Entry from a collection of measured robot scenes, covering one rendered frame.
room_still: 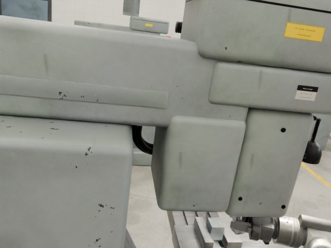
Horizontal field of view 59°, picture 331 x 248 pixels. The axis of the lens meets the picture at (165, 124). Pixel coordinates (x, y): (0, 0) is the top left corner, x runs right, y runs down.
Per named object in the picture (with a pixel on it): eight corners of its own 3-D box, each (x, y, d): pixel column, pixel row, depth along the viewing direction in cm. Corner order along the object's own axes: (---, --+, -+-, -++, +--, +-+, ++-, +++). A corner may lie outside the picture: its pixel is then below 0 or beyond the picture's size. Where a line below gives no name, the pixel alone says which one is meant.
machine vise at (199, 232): (248, 238, 127) (254, 217, 124) (265, 264, 113) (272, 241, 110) (171, 238, 121) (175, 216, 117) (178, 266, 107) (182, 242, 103)
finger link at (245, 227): (231, 218, 90) (251, 223, 89) (229, 227, 91) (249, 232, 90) (231, 222, 88) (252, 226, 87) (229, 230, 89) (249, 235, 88)
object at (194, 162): (205, 171, 99) (218, 97, 91) (228, 215, 76) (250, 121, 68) (149, 168, 96) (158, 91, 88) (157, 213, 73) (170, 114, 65)
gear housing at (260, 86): (287, 94, 93) (295, 63, 90) (339, 117, 71) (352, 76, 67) (186, 84, 88) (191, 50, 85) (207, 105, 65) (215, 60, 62)
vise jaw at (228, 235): (226, 225, 123) (228, 217, 122) (240, 250, 109) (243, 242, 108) (213, 225, 122) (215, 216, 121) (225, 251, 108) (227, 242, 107)
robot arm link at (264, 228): (251, 200, 96) (288, 207, 94) (245, 224, 99) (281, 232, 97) (254, 222, 84) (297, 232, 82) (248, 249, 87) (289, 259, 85)
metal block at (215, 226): (216, 230, 117) (219, 217, 116) (222, 240, 112) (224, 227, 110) (204, 230, 116) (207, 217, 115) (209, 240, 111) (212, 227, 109)
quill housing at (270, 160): (257, 184, 101) (280, 95, 91) (289, 222, 81) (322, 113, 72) (205, 182, 98) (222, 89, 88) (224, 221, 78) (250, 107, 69)
